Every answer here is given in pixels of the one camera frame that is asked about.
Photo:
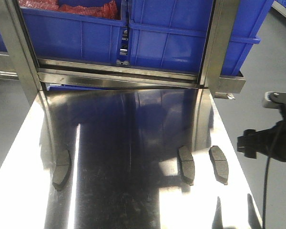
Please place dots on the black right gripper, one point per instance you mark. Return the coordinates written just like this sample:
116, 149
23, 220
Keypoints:
270, 142

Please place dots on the stainless steel rack frame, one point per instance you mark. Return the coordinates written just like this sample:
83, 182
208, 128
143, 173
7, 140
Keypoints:
34, 73

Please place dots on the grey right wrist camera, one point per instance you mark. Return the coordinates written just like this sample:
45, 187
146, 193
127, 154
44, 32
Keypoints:
273, 100

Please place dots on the blue plastic crate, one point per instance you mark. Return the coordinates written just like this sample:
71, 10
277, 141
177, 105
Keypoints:
73, 36
170, 34

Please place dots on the blue plastic crate right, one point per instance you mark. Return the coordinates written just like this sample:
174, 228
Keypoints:
170, 34

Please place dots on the dark grey brake pad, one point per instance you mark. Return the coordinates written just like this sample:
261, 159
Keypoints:
187, 165

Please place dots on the blue plastic crate left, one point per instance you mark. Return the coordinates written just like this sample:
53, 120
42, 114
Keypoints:
73, 36

